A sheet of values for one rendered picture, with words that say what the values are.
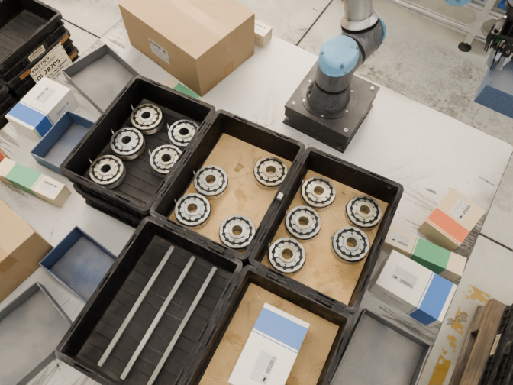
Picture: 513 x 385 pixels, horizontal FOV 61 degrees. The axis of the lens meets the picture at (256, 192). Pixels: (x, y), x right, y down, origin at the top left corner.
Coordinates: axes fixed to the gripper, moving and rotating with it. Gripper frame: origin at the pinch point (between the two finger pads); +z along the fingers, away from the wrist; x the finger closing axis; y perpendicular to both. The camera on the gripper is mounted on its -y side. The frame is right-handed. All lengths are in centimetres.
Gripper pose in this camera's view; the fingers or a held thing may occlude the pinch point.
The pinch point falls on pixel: (495, 63)
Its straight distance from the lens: 137.8
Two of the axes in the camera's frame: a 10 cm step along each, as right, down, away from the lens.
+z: 1.0, 5.2, 8.5
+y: -5.5, 7.4, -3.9
